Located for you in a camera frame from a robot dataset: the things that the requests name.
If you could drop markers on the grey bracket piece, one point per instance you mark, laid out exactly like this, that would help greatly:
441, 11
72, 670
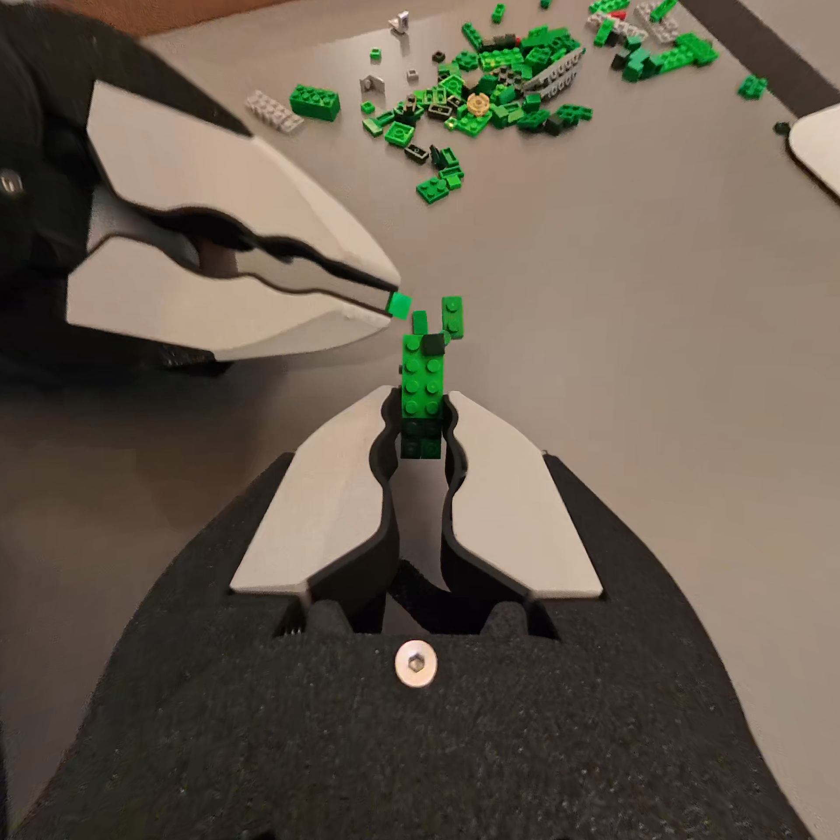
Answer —
375, 84

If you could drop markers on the tan round brick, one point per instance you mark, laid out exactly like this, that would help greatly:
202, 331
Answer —
479, 103

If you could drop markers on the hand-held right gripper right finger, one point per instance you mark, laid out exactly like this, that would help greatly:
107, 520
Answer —
518, 518

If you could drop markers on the white bracket piece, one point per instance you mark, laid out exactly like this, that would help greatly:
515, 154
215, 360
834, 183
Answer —
400, 23

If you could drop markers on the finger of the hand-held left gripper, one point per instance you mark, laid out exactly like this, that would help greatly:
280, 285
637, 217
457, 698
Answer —
164, 295
216, 164

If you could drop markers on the small green square tile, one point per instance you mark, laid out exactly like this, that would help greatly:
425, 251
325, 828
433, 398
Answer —
399, 306

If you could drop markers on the green toy brick model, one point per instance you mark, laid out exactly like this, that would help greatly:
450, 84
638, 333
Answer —
423, 380

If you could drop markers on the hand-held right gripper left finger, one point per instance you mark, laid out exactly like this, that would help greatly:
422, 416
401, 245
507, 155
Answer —
315, 512

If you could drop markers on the pile of green toy bricks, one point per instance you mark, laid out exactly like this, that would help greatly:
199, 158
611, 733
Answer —
502, 62

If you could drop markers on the green four-stud brick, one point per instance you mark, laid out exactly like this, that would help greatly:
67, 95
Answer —
753, 86

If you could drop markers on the heap of green and grey bricks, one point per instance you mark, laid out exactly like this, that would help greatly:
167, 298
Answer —
682, 56

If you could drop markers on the long grey studded plate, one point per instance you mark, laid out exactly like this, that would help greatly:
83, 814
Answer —
274, 111

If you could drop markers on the white rounded board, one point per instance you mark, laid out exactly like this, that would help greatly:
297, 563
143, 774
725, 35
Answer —
820, 144

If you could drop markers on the large green eight-stud brick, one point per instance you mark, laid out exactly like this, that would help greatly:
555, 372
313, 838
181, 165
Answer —
315, 103

